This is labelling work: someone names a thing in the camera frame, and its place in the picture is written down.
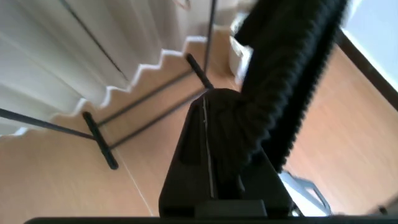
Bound black shorts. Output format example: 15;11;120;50
203;0;349;200

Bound white laundry basket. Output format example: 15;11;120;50
228;12;256;86

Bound black clothes rack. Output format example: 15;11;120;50
0;0;218;171

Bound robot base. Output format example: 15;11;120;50
278;170;333;218

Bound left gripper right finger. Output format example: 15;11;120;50
238;148;294;218

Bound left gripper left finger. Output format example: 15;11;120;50
158;94;216;218

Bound white curtain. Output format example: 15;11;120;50
0;0;259;138

